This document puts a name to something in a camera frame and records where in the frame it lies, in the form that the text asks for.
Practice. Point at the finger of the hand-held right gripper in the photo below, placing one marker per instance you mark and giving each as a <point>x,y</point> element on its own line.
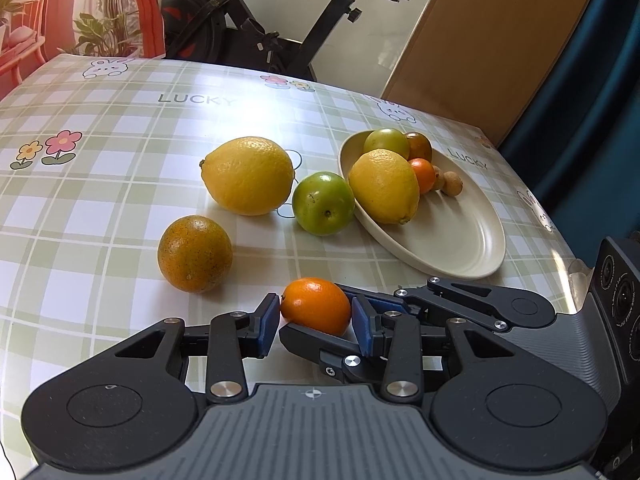
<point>330,355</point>
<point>465,295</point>

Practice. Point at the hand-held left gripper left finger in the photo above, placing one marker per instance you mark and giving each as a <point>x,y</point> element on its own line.
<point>267,327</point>

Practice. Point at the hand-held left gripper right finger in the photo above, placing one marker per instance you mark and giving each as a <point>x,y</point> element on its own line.
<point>362,330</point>

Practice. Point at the oval bright orange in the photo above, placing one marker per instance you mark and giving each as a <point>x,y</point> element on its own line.
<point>315,305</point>

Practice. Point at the cream oval plate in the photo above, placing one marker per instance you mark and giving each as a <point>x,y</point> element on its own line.
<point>450,235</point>

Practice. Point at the speckled dark orange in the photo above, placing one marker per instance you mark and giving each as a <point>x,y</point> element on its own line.
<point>195,254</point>

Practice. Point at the brown longan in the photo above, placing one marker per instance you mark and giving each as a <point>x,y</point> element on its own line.
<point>438,179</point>
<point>452,183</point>

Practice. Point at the small round orange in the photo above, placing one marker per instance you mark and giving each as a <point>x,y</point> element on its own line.
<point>424,175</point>

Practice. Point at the green round fruit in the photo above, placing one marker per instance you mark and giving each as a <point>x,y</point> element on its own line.
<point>324,203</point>

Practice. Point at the large yellow lemon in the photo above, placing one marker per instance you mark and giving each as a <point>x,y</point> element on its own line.
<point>382,185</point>

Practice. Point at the yellow-green round fruit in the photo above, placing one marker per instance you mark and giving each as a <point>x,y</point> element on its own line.
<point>386,141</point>

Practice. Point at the small dark brown orange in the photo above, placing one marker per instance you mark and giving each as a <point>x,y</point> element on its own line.
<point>421,145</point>

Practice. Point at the dark blue curtain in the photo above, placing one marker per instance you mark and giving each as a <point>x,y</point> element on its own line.
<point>590,110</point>

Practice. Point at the green plaid tablecloth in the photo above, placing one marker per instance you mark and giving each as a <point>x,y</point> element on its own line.
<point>100,200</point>

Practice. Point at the wooden board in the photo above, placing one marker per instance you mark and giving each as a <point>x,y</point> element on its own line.
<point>475,35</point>

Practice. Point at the black exercise bike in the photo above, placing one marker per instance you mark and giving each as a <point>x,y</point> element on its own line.
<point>220,20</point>

